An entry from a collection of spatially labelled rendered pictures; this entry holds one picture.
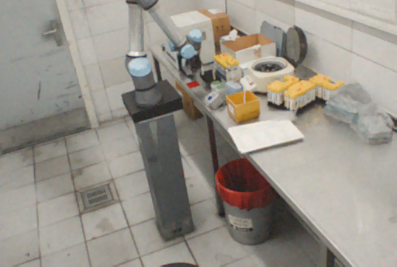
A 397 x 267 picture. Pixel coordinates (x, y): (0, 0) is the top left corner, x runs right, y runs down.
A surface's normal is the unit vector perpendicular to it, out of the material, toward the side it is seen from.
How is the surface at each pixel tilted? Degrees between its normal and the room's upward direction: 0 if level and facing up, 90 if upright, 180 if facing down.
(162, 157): 90
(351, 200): 0
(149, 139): 90
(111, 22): 90
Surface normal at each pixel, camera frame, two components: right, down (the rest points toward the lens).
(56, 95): 0.36, 0.41
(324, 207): -0.13, -0.87
